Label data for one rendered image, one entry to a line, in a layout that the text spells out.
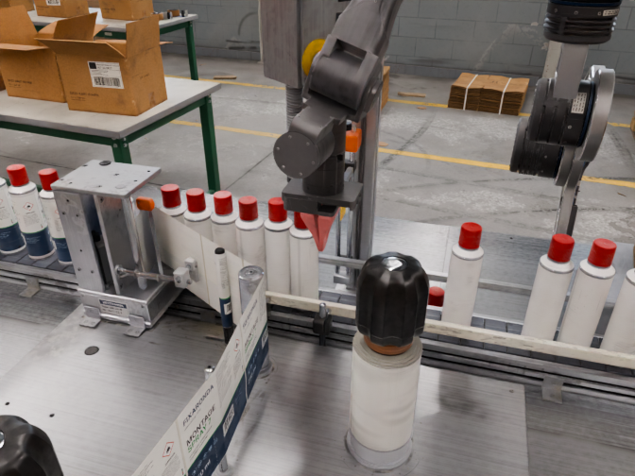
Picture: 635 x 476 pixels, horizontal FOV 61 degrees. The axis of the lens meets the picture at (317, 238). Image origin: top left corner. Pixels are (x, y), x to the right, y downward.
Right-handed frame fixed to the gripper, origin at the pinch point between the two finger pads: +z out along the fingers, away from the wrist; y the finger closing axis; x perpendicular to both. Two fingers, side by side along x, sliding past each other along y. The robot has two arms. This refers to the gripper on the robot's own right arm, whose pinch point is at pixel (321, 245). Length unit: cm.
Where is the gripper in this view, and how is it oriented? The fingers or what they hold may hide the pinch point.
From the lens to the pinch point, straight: 78.6
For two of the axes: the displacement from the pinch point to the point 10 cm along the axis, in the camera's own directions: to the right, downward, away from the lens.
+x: 2.8, -4.7, 8.4
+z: -0.2, 8.7, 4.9
